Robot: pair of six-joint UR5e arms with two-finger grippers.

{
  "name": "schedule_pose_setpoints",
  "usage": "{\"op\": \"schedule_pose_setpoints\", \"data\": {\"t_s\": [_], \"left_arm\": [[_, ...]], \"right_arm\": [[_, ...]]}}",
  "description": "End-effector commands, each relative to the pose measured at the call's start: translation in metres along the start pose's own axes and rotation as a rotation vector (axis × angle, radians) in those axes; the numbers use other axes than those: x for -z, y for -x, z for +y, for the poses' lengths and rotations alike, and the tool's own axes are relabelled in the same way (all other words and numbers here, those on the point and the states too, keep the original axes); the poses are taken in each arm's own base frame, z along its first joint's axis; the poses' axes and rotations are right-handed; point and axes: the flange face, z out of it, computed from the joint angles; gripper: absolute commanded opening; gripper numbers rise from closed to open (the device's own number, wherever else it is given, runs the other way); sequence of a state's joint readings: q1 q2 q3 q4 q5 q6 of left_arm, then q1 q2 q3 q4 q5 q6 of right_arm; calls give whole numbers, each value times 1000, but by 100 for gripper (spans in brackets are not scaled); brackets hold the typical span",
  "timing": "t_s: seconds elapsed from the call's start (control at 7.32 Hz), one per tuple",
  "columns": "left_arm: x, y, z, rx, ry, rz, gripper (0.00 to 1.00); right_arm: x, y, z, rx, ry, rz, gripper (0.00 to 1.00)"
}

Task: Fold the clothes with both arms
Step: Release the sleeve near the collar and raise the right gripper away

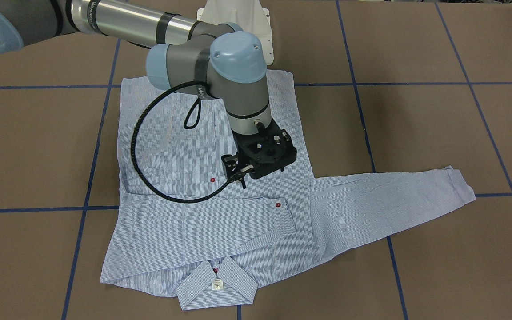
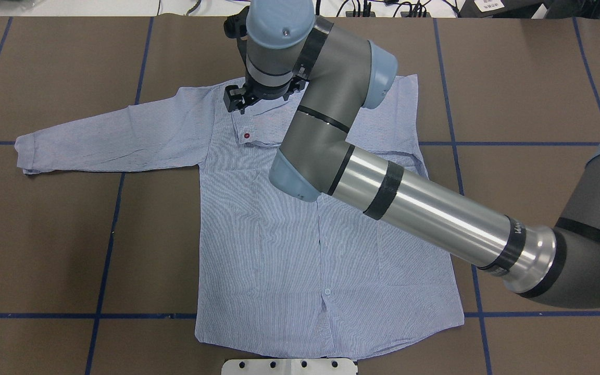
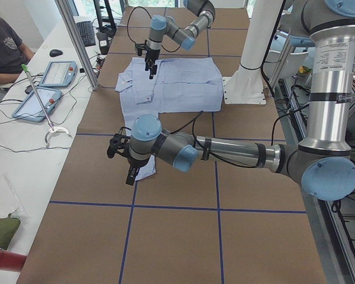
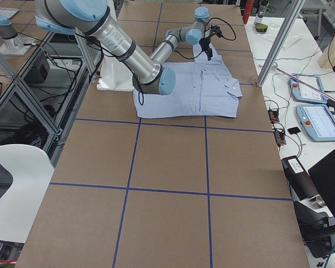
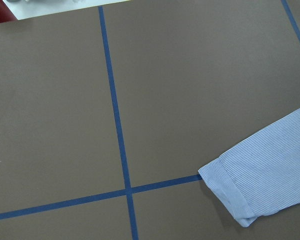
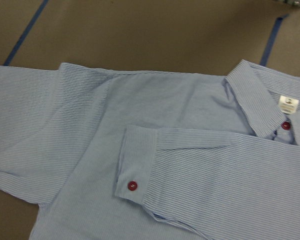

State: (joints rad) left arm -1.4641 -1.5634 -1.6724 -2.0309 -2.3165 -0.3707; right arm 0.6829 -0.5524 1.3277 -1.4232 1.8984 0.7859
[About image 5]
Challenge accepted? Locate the light blue striped shirt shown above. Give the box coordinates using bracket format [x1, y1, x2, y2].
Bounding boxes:
[198, 108, 300, 227]

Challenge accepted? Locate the brown paper table cover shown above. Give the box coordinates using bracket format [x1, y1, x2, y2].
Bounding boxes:
[0, 0, 300, 240]

